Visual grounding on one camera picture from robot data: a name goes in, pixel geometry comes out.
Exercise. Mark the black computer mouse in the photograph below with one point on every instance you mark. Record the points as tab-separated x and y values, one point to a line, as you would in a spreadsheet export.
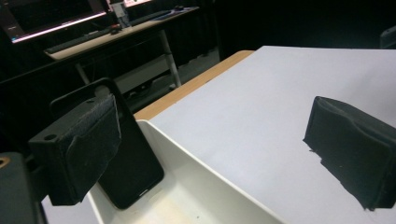
114	30

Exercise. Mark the white table cover board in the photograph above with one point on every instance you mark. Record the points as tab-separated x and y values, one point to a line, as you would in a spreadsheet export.
267	102

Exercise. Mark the desk with grey metal frame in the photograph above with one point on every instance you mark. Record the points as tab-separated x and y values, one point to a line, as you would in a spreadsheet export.
140	34

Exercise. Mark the wooden table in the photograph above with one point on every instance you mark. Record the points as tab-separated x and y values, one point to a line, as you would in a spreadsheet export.
186	87

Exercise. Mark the small bottle on desk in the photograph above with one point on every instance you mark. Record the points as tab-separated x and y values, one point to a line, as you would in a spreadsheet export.
122	15

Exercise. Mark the black smartphone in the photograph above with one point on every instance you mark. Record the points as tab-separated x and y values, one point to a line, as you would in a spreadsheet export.
134	168

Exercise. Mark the dark desk pad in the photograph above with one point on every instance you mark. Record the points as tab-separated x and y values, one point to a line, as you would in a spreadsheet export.
155	15

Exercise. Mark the black keyboard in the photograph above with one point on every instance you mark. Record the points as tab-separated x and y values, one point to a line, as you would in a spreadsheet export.
77	40

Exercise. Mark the white plastic bin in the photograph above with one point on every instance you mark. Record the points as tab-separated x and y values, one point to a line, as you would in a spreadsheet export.
193	193

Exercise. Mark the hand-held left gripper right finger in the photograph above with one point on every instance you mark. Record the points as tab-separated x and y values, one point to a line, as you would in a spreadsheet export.
355	146

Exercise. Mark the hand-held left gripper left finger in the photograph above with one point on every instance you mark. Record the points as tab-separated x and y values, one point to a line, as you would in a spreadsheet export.
81	146

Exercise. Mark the computer monitor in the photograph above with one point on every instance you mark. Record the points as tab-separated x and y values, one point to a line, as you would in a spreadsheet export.
46	18

